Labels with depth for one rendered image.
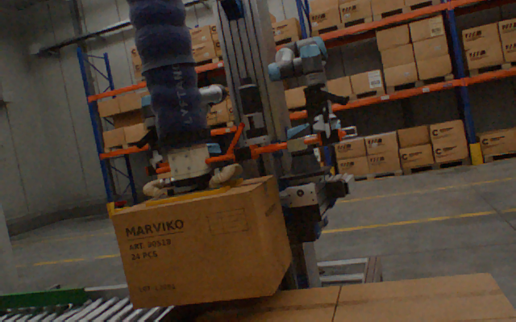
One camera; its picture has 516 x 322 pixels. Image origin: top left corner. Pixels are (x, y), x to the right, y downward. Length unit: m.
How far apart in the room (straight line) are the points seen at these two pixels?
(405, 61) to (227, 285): 7.45
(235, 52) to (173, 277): 1.25
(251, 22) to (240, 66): 0.24
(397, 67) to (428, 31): 0.82
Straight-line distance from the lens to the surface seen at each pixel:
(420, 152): 8.72
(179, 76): 1.77
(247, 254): 1.63
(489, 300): 1.74
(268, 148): 1.70
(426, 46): 8.77
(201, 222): 1.65
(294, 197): 1.98
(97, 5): 12.99
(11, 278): 5.06
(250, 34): 2.38
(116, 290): 2.56
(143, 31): 1.83
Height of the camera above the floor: 1.25
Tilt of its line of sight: 3 degrees down
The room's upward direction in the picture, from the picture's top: 11 degrees counter-clockwise
